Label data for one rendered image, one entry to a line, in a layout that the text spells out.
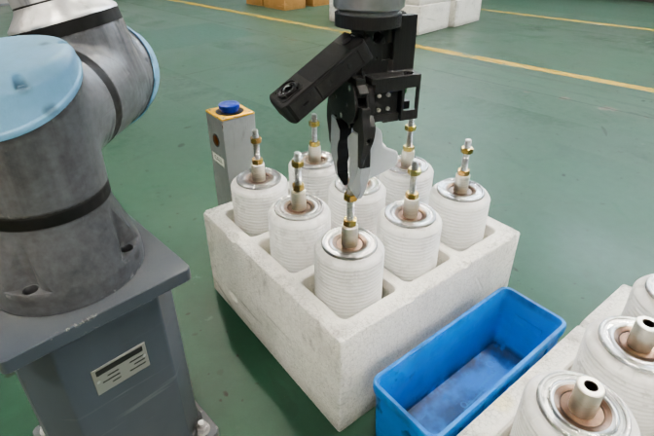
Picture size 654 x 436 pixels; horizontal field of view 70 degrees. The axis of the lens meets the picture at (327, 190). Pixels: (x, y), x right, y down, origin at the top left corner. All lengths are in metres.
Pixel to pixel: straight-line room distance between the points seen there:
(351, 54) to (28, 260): 0.37
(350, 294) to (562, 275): 0.57
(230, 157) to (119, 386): 0.48
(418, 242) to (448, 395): 0.25
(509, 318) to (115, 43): 0.69
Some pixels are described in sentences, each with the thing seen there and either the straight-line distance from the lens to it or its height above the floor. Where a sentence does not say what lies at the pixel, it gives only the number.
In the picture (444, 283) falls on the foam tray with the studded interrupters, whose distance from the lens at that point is 0.72.
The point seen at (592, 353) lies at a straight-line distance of 0.58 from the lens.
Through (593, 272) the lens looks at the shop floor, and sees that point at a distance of 1.13.
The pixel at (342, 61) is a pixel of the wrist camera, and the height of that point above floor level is 0.50.
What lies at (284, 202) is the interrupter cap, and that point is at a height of 0.25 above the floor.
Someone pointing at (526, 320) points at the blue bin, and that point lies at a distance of 0.83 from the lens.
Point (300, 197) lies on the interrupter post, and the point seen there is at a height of 0.28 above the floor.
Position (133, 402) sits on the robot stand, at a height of 0.15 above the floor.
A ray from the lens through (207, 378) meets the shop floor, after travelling 0.82.
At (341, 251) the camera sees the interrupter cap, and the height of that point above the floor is 0.25.
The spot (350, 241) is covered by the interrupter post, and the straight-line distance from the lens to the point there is 0.62.
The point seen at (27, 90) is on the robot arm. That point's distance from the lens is 0.45.
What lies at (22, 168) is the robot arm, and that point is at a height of 0.45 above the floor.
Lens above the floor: 0.62
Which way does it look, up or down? 29 degrees down
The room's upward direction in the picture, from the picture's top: straight up
